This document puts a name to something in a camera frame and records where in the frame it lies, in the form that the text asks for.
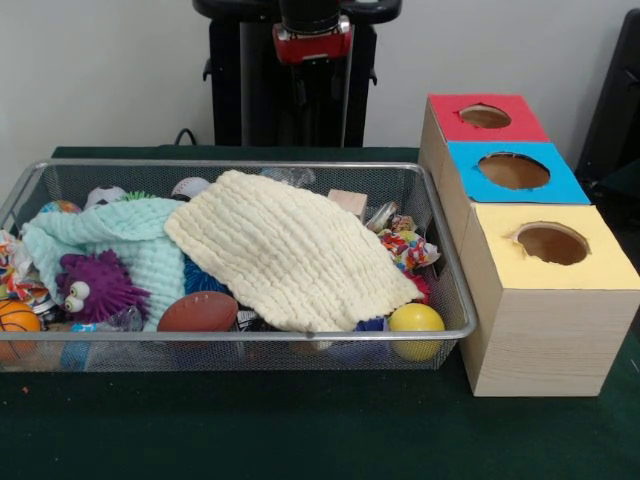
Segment mint green waffle cloth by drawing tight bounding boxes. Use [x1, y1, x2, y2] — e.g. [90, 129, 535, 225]
[20, 196, 187, 331]

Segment clear plastic bottle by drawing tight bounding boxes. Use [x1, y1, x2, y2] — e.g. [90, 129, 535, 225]
[259, 166, 317, 185]

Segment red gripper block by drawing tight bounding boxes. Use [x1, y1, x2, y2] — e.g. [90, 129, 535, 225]
[272, 14, 354, 107]

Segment small wooden block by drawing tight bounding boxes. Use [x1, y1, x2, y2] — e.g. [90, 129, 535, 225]
[327, 188, 369, 219]

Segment white toy baseball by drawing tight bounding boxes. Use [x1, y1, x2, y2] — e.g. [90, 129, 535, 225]
[170, 176, 211, 202]

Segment purple spiky monster toy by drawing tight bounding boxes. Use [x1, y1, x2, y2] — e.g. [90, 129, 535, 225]
[54, 249, 152, 325]

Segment yellow ball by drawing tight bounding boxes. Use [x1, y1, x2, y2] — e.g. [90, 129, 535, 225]
[388, 302, 446, 362]

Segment clear mesh bin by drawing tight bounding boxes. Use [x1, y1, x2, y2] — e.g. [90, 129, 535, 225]
[0, 158, 477, 374]

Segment orange toy basketball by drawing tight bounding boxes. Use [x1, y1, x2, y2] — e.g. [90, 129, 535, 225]
[0, 299, 43, 364]

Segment dark green table cloth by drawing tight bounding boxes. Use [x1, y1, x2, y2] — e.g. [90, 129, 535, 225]
[0, 144, 640, 480]

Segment wooden box with three holes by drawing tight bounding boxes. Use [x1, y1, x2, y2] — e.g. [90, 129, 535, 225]
[418, 93, 640, 399]

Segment brown toy football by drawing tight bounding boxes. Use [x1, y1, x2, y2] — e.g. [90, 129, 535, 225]
[157, 291, 240, 333]

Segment black furniture piece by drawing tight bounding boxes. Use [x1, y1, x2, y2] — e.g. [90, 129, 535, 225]
[574, 7, 640, 231]

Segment black and white soccer ball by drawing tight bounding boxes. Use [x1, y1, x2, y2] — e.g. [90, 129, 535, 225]
[83, 185, 127, 211]

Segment cream waffle cloth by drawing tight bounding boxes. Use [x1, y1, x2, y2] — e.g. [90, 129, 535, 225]
[163, 168, 425, 333]

